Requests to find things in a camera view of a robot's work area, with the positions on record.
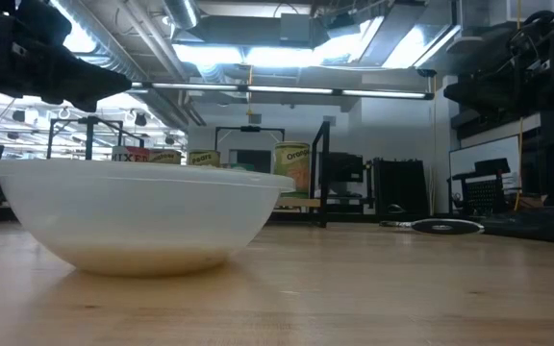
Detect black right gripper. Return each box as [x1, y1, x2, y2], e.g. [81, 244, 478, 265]
[443, 33, 550, 121]

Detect black perforated stand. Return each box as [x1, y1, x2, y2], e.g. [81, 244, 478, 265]
[447, 158, 512, 215]

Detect whiteboard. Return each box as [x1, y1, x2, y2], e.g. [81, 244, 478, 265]
[448, 135, 521, 193]

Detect silver ventilation duct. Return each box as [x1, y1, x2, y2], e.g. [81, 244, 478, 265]
[48, 0, 206, 129]

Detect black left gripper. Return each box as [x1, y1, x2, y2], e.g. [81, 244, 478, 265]
[0, 0, 133, 112]

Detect translucent white plastic bowl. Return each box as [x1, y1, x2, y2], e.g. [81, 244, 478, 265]
[0, 158, 297, 278]

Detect black-handled metal peeler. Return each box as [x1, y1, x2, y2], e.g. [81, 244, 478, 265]
[379, 217, 486, 236]

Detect long ceiling light bar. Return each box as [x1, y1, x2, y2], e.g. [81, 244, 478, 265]
[130, 81, 435, 101]

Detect black gantry frame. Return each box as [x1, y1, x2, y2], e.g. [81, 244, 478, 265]
[214, 125, 287, 167]

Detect tall green oranges can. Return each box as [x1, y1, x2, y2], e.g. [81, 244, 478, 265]
[272, 140, 312, 200]

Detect wooden shelf with black frame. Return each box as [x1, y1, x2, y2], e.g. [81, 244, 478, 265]
[45, 114, 332, 230]

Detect mixed fruit label can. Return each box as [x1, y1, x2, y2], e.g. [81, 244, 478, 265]
[111, 145, 152, 163]

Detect black oven mitt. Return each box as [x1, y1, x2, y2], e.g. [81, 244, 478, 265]
[481, 201, 554, 247]

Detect grey ceiling box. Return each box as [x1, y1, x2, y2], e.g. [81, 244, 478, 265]
[279, 12, 313, 43]

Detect black box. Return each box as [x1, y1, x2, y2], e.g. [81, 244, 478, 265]
[329, 152, 365, 184]

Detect pears label tin can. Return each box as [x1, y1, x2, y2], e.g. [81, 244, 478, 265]
[188, 149, 222, 168]

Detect black cabinet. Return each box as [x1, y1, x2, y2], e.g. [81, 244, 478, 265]
[371, 158, 430, 217]

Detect tomatoes label tin can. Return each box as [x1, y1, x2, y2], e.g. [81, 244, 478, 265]
[148, 148, 183, 165]

